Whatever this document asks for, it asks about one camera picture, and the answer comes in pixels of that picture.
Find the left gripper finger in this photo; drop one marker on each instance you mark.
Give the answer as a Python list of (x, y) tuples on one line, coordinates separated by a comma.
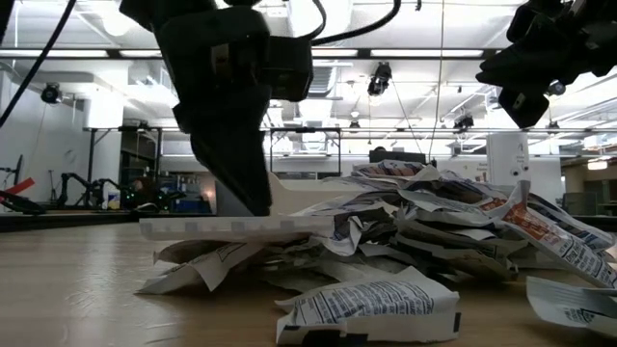
[(182, 115), (231, 154)]

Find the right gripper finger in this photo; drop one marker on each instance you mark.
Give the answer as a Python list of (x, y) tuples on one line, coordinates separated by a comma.
[(525, 70), (525, 108)]

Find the long white packet strip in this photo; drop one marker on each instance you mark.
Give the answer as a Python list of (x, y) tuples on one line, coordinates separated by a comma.
[(217, 229)]

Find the white packet dense text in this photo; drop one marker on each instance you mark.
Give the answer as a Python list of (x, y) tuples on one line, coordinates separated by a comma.
[(366, 303)]

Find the black background robot arm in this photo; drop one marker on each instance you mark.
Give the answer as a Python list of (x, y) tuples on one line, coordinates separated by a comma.
[(96, 195)]

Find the black ceiling spotlight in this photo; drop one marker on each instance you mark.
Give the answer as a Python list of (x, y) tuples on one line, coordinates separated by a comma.
[(557, 89), (51, 93), (380, 79), (464, 123)]

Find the dark translucent plastic bin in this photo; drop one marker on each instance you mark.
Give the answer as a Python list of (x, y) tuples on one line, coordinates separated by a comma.
[(224, 205)]

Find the white square column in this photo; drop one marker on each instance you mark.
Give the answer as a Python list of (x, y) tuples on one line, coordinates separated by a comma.
[(503, 159)]

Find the LED light bar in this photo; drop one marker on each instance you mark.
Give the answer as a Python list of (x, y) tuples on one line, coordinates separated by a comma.
[(426, 53), (53, 53), (140, 53), (337, 53)]

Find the white plastic bin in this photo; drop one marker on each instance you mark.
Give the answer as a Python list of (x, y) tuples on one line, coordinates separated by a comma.
[(299, 200)]

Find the black background machine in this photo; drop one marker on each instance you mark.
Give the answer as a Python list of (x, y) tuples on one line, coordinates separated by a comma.
[(144, 202)]

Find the dark shaded packet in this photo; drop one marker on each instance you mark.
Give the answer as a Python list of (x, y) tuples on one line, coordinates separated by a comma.
[(458, 190)]

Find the white background bottle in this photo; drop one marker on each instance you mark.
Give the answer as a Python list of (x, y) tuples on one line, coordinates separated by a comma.
[(114, 201)]

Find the packet dark blue print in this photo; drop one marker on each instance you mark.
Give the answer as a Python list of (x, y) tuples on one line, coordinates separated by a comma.
[(573, 222)]

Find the white packet fine text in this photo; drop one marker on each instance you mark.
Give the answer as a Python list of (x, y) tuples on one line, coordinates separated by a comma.
[(434, 207)]

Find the black background monitor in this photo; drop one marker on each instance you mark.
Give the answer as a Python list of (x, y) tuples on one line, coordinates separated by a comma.
[(395, 156)]

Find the packet blue red print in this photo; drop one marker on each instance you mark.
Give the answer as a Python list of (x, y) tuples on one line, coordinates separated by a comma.
[(393, 168)]

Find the red background object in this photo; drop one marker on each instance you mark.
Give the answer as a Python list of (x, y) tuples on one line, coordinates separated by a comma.
[(21, 187)]

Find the white packet small logo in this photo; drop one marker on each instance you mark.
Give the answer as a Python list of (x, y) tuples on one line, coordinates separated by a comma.
[(569, 303)]

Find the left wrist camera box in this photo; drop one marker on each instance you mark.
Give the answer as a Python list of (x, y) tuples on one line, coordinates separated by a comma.
[(289, 67)]

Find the black rectangular rig frame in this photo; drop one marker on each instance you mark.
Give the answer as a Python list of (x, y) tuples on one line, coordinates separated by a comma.
[(305, 130)]

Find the glowing wall lamp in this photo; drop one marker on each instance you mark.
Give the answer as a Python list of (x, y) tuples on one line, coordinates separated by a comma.
[(598, 165)]

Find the tall black rig frame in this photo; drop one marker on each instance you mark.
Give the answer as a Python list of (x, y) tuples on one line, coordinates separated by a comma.
[(91, 159)]

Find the round ceiling air duct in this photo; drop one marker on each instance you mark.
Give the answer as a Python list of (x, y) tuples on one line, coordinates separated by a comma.
[(340, 17)]

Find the black aluminium table frame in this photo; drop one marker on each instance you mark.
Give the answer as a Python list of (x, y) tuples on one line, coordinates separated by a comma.
[(72, 221)]

